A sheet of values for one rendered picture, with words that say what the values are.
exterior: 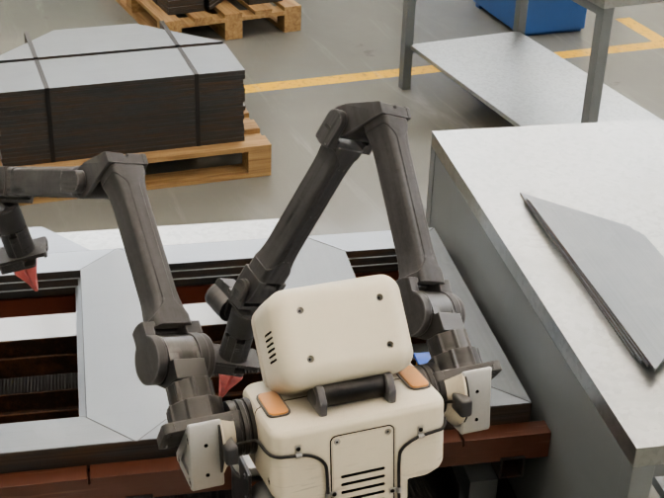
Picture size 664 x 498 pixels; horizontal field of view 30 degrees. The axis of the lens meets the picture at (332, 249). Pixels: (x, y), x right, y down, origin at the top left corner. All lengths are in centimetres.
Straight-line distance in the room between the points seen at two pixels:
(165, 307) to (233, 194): 323
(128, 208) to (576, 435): 94
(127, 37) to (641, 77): 271
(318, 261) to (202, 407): 113
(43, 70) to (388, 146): 322
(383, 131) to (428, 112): 388
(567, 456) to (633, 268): 43
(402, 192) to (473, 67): 388
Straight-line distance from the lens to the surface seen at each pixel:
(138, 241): 200
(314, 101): 607
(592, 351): 236
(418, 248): 206
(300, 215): 226
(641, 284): 255
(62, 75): 515
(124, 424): 242
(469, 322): 273
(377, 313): 183
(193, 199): 512
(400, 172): 210
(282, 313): 180
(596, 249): 265
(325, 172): 222
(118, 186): 206
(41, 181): 233
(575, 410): 238
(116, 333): 268
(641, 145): 323
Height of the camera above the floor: 233
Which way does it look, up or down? 29 degrees down
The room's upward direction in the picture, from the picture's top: 2 degrees clockwise
